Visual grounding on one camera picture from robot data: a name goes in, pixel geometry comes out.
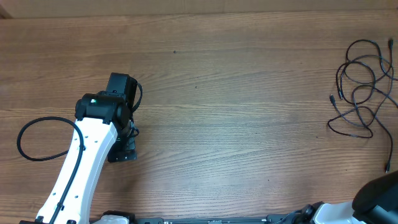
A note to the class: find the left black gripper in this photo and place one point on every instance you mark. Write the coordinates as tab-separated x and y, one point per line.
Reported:
129	144

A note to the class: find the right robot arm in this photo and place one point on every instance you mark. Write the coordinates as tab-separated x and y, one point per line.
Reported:
375	203

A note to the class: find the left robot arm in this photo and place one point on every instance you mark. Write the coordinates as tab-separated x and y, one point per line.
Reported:
104	130

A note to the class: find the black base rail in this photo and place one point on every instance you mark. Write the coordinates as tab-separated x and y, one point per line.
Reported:
224	220

